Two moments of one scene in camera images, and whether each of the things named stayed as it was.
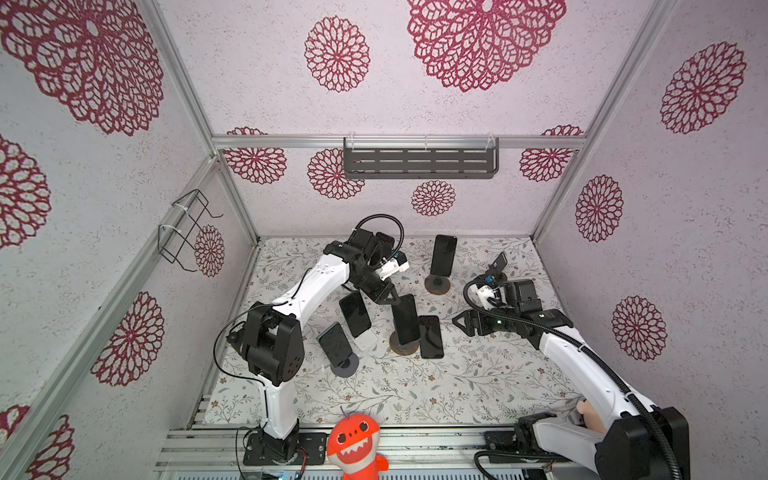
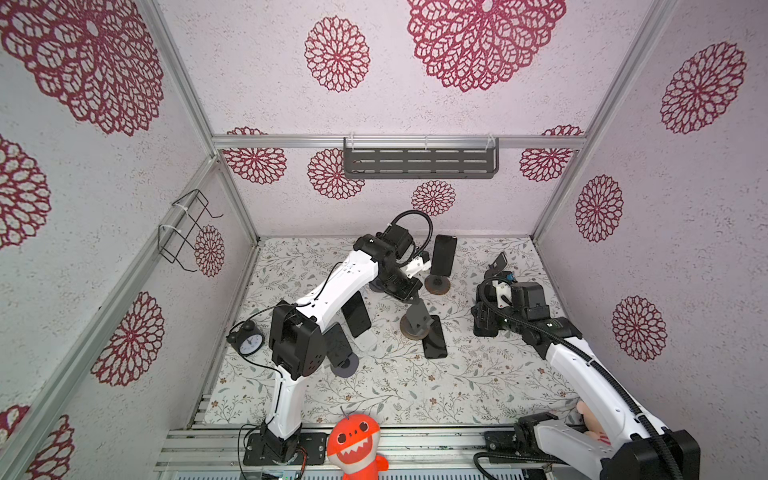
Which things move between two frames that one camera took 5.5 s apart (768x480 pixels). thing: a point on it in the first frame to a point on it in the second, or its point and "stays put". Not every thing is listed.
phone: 431,342 stays put
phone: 355,313 stays put
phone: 406,320 to 419,316
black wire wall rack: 182,218 stays put
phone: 335,343 stays put
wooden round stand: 406,349 to 408,331
